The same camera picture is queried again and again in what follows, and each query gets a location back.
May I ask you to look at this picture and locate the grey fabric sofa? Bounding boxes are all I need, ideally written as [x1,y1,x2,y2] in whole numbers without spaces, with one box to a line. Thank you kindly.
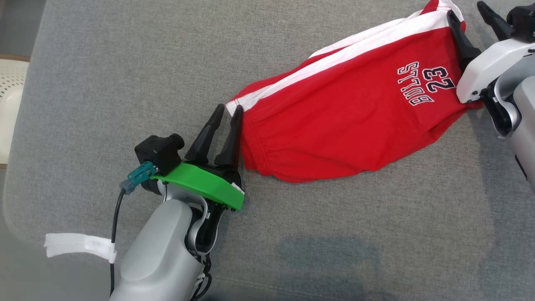
[2,0,535,301]

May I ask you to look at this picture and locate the white perforated basket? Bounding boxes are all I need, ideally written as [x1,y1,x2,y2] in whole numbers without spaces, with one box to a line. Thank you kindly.
[0,59,30,164]

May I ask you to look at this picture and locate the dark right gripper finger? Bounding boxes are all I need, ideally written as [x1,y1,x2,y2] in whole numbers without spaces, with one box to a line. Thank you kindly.
[477,1,514,41]
[446,9,482,71]

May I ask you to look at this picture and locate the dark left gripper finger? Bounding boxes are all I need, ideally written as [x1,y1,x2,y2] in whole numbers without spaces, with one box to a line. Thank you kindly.
[185,104,225,164]
[214,105,244,168]

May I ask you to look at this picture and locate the white tape strip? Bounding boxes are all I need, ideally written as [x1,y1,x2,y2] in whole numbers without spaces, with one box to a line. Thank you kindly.
[44,233,117,264]

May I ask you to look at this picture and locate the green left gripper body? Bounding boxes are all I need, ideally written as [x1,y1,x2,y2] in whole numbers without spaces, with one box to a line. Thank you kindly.
[151,162,245,211]

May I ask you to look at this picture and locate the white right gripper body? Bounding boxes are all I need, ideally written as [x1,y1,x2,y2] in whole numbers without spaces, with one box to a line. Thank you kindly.
[456,40,535,104]

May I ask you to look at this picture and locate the black cable teal connector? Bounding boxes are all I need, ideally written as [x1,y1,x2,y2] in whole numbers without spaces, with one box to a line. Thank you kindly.
[110,161,156,295]

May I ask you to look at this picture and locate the red shorts white stripes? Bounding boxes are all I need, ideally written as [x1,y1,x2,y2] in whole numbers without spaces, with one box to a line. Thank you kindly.
[226,0,481,184]

